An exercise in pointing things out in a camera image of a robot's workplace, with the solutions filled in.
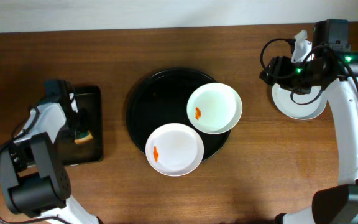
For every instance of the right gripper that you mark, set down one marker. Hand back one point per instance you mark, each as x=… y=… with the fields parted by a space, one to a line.
x=274 y=70

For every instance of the black rectangular tray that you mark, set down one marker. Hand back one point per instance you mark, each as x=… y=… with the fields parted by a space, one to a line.
x=85 y=145

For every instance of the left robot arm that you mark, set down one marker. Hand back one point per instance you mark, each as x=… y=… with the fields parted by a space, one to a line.
x=33 y=178

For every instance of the orange sauce stain plate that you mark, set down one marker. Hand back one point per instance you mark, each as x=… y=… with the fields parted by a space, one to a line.
x=198 y=113
x=155 y=154

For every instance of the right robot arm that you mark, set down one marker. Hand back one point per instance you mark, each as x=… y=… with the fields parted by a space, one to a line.
x=331 y=65

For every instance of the white plate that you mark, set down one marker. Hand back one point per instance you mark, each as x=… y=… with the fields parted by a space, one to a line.
x=221 y=108
x=180 y=149

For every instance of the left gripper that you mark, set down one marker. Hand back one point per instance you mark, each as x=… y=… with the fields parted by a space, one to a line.
x=74 y=123

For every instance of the white plate front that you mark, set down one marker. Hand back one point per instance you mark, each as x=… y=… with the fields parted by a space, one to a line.
x=180 y=149

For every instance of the green orange sponge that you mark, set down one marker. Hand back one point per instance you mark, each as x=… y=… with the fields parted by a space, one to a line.
x=82 y=137

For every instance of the round black tray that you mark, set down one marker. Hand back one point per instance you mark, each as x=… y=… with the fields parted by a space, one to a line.
x=161 y=99

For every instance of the orange sauce stain right plate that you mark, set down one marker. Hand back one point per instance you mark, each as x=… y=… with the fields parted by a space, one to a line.
x=198 y=113

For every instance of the pale green plate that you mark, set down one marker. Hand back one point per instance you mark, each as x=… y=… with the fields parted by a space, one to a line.
x=301 y=107

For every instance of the orange sauce stain front plate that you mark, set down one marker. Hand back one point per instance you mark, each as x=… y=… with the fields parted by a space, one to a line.
x=155 y=154

